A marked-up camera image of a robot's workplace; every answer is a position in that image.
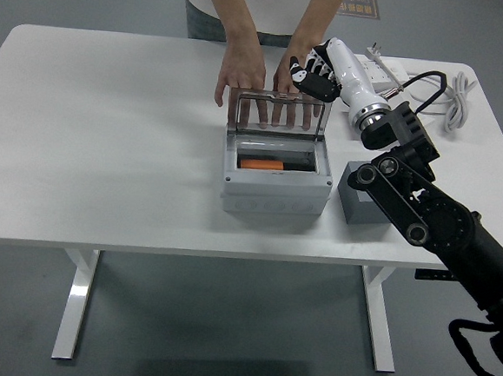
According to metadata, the person's right hand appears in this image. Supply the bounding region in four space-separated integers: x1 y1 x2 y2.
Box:
211 40 276 131

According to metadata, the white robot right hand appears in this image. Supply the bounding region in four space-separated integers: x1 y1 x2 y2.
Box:
285 35 394 122

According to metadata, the person's left hand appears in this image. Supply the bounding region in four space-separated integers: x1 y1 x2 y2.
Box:
268 44 329 133

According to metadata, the transparent hinged box lid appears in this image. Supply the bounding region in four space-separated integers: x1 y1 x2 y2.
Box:
225 85 332 142

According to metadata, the orange cylindrical battery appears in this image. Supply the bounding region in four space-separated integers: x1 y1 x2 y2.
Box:
239 158 286 173

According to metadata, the grey plastic junction box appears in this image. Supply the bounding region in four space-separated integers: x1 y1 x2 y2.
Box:
216 122 338 224

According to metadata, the white power strip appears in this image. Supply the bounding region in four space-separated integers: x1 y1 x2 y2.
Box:
355 56 412 95

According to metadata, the person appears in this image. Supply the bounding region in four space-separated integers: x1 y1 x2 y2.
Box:
176 0 350 53

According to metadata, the brown floor sign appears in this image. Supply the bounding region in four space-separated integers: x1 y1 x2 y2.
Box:
336 0 383 21

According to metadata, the grey cube holder block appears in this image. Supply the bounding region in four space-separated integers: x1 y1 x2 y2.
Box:
334 158 396 228

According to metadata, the black table control panel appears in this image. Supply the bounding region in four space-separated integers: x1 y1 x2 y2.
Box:
414 267 458 283

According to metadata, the white table leg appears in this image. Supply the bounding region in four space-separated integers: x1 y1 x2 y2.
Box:
50 246 102 363
353 264 404 374

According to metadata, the white power cord with plug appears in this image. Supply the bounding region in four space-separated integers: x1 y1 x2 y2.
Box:
359 40 481 136

